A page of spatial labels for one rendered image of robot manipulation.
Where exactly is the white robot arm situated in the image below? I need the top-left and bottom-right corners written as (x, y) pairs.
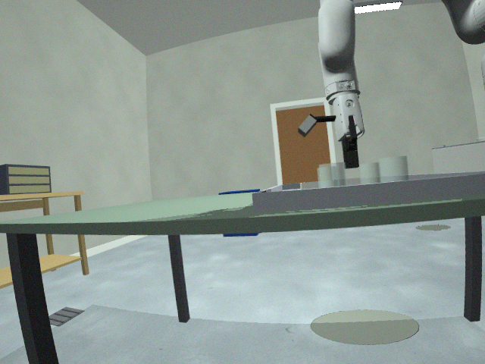
top-left (298, 0), bottom-right (485, 137)

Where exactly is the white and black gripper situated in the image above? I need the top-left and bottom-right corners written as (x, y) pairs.
top-left (328, 93), bottom-right (365, 168)

